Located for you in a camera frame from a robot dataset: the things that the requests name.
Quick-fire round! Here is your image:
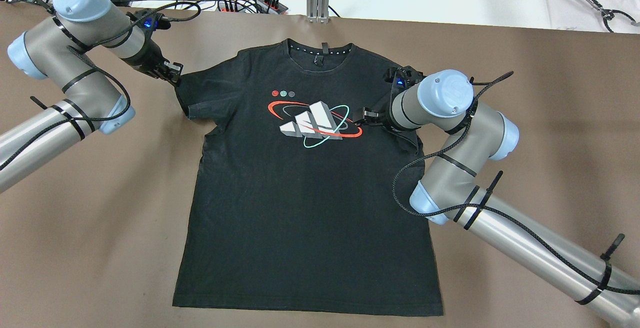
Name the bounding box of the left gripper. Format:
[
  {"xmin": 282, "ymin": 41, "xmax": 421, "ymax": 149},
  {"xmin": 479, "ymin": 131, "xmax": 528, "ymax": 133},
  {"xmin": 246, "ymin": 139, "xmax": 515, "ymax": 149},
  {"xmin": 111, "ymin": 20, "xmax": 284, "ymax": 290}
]
[{"xmin": 127, "ymin": 10, "xmax": 183, "ymax": 86}]

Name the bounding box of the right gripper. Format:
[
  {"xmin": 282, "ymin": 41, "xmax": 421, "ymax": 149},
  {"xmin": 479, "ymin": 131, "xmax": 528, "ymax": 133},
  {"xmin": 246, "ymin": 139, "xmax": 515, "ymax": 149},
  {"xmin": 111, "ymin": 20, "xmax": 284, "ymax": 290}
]
[{"xmin": 363, "ymin": 68, "xmax": 425, "ymax": 130}]

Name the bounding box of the black t-shirt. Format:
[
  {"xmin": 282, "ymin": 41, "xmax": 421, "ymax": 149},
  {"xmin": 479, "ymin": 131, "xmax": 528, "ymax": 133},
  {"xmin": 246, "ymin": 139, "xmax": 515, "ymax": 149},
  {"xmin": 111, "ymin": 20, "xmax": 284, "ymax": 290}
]
[{"xmin": 173, "ymin": 39, "xmax": 444, "ymax": 316}]

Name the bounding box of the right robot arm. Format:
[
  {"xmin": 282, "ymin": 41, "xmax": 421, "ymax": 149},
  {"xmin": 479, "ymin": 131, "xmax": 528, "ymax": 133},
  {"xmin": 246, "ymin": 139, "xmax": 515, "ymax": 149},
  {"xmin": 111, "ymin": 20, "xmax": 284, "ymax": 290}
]
[{"xmin": 354, "ymin": 66, "xmax": 640, "ymax": 327}]

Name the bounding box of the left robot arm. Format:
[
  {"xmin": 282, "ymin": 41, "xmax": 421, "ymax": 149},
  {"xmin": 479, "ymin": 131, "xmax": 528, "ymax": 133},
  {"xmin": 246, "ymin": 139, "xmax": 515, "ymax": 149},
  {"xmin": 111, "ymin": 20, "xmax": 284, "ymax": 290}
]
[{"xmin": 0, "ymin": 0, "xmax": 183, "ymax": 191}]

